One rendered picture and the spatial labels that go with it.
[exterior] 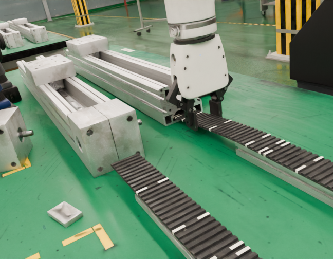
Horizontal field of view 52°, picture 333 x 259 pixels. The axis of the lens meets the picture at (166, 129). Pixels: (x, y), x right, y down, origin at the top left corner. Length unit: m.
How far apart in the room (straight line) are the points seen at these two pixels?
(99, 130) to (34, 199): 0.15
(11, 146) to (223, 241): 0.46
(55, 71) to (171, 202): 0.61
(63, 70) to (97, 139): 0.42
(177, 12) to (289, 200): 0.34
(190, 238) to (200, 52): 0.34
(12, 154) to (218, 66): 0.42
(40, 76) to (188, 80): 0.47
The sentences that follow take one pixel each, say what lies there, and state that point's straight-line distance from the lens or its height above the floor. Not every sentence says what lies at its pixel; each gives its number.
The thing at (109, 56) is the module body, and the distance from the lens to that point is 1.18.
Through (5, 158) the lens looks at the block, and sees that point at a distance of 0.73.
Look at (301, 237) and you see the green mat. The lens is 0.44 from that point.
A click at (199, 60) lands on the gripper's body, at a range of 0.61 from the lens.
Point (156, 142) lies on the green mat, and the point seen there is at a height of 0.78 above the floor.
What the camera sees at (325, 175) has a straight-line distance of 0.48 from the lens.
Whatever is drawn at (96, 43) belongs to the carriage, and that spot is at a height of 0.89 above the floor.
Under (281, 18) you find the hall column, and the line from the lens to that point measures 4.00.
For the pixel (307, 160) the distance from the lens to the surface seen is 0.51.
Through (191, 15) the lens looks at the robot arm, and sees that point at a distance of 0.59.
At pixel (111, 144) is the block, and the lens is 0.59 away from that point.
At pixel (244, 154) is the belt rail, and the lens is 0.58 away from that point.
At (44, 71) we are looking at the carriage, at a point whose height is 0.90.
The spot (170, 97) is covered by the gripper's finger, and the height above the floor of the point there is 0.87.
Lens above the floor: 1.08
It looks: 24 degrees down
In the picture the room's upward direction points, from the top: 10 degrees counter-clockwise
